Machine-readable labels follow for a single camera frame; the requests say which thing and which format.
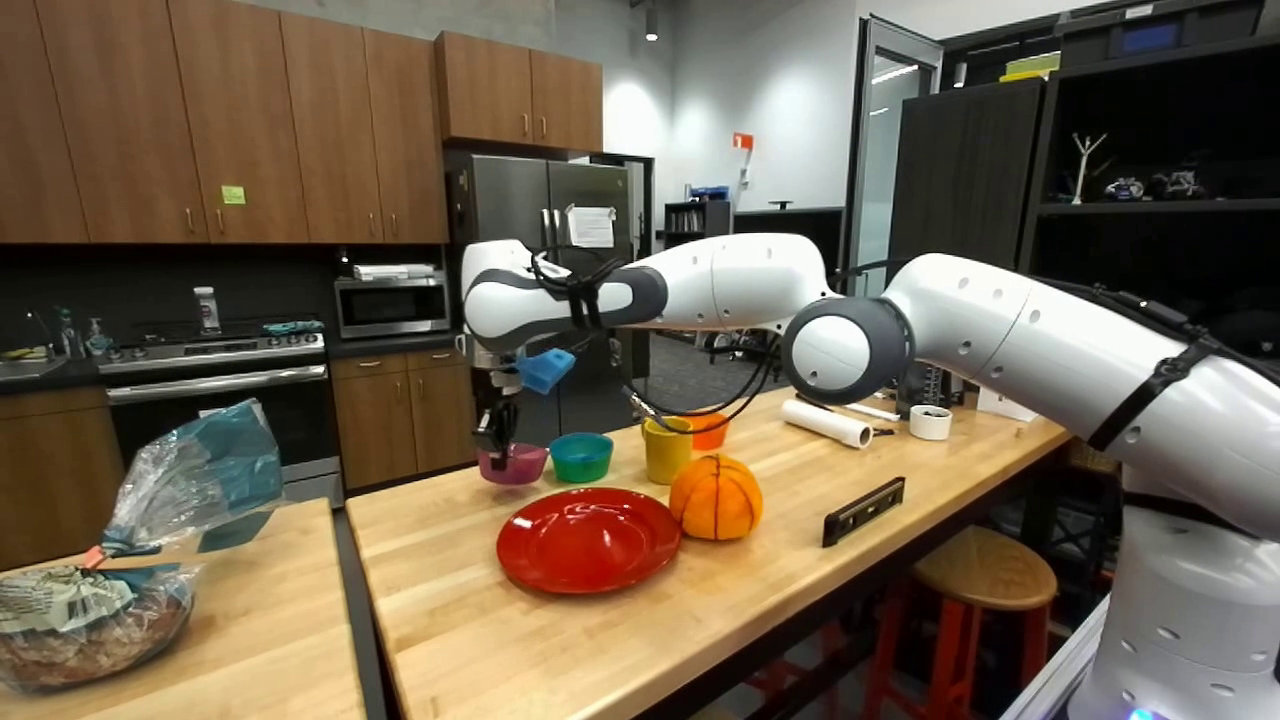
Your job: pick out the wooden stool red legs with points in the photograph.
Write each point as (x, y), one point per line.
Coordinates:
(985, 564)

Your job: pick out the steel microwave oven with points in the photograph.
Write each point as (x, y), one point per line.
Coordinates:
(388, 304)

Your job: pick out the white tape roll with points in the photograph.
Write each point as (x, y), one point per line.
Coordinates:
(928, 421)

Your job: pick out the stainless steel refrigerator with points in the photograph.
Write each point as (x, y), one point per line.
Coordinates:
(515, 200)

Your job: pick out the steel stove oven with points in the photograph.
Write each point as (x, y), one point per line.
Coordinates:
(221, 385)

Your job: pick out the large brown wall cabinets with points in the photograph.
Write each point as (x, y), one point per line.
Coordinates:
(202, 122)

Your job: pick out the white paper on refrigerator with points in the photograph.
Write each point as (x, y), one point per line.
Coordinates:
(591, 224)

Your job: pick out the white branched stand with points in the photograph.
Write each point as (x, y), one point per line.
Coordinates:
(1084, 165)

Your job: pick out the red plate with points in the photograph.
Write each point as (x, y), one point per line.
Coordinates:
(585, 541)

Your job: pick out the clear plastic bag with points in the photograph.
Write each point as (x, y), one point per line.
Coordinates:
(202, 482)

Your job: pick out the orange cup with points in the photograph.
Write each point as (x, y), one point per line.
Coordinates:
(710, 432)

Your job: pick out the orange pumpkin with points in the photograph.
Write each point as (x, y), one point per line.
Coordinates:
(717, 498)

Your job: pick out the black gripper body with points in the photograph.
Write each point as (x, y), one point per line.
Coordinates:
(498, 388)

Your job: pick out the green plastic bowl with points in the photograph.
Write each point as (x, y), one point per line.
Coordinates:
(581, 456)

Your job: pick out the black name plate sign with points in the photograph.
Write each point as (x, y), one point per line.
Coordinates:
(862, 509)

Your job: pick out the black shelving unit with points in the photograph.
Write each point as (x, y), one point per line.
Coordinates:
(961, 174)

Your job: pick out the glass door dark frame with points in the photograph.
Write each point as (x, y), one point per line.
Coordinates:
(872, 160)

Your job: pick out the small brown wall cabinet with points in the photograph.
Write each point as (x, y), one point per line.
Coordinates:
(521, 92)

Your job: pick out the green sticky note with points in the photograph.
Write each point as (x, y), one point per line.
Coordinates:
(232, 193)

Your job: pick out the thin white paper roll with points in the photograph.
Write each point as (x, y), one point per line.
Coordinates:
(872, 414)

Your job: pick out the white paper towel roll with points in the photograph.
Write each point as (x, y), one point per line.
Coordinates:
(824, 421)

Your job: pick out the wrapped bowl of food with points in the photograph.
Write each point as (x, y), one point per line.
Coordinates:
(80, 634)

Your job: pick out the brown base cabinet single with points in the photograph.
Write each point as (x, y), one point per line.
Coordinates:
(55, 479)

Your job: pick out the purple plastic bowl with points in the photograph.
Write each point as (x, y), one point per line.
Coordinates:
(515, 464)

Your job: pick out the brown base cabinet double door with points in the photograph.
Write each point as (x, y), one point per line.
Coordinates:
(407, 414)

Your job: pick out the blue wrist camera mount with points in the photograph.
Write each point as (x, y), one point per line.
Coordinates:
(546, 369)

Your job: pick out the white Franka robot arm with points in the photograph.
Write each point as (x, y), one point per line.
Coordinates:
(1040, 347)

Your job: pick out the white napkin box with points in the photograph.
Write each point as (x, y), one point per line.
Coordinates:
(1006, 407)

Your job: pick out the yellow cup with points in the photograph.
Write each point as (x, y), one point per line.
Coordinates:
(665, 452)

